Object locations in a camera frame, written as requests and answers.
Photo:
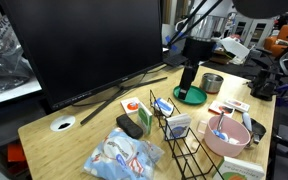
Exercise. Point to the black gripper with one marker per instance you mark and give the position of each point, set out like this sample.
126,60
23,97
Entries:
198,49

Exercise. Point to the green round plate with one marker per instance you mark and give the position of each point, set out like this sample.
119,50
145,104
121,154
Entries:
198,95

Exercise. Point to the blue plastic object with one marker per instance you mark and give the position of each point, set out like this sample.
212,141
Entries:
285,91

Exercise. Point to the stainless steel bowl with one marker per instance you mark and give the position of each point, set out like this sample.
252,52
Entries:
211,83

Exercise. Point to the blue white flash card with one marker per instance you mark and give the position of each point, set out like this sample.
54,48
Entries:
164,106

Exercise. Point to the white card black red picture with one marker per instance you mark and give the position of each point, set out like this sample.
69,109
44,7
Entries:
221,108

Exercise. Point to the standing white card blue globe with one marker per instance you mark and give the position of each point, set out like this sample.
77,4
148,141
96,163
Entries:
179,125

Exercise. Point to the small white picture card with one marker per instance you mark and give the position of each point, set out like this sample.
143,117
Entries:
237,105

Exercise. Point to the standing card rainbow green sides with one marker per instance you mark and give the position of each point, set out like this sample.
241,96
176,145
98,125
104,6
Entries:
144,118

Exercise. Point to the white card orange circle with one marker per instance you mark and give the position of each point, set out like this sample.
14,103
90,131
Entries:
130,106

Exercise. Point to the blue white plastic spoon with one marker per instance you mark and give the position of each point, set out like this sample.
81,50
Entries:
247,121

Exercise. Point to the pink plastic cup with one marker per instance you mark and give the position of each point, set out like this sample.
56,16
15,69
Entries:
230,146

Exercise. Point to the white double door cabinet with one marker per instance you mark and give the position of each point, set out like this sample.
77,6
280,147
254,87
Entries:
254,30

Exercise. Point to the white green vegetables card box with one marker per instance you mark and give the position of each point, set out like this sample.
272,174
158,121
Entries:
239,168

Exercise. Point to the blue white plastic bag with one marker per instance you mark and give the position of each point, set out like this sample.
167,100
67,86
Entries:
117,154

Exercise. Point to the orange sofa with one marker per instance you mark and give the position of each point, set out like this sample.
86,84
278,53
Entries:
282,40

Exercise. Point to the large black monitor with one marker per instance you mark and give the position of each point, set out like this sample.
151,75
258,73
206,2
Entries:
84,43

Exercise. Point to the white round desk grommet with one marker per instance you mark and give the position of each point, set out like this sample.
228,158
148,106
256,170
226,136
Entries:
54,124

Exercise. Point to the black plastic bag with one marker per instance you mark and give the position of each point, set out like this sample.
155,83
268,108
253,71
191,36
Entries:
4,71

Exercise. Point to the orange box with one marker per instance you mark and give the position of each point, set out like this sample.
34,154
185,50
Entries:
15,153

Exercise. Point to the black table clamp mount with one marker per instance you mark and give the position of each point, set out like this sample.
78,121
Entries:
264,85

